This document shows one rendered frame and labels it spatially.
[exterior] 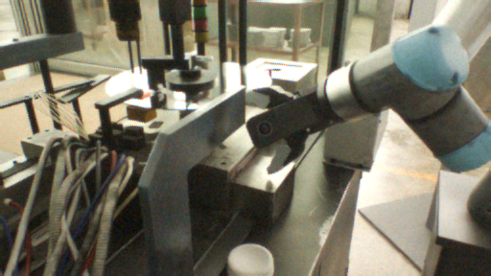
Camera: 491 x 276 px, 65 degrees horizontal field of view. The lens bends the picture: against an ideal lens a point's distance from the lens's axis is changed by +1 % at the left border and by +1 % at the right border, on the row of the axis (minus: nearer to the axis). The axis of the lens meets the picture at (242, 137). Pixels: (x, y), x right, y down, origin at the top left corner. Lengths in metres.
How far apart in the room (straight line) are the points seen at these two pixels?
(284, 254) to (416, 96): 0.32
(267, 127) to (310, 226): 0.24
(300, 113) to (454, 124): 0.19
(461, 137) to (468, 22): 0.18
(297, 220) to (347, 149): 0.24
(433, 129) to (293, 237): 0.30
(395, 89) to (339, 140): 0.41
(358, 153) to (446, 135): 0.38
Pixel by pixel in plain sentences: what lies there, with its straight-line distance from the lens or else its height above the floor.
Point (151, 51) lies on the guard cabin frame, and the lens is 1.42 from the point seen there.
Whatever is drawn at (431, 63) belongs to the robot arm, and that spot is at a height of 1.08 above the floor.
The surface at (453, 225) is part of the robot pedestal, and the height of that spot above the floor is 0.75.
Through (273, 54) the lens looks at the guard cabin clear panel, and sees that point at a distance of 1.20.
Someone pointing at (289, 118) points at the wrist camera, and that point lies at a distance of 0.54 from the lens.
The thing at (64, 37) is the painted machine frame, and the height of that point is 1.04.
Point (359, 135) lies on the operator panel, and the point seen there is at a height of 0.83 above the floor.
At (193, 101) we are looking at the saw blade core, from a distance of 0.67.
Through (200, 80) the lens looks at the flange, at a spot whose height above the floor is 0.96.
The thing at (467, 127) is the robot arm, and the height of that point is 0.99.
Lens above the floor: 1.17
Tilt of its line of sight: 25 degrees down
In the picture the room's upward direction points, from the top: straight up
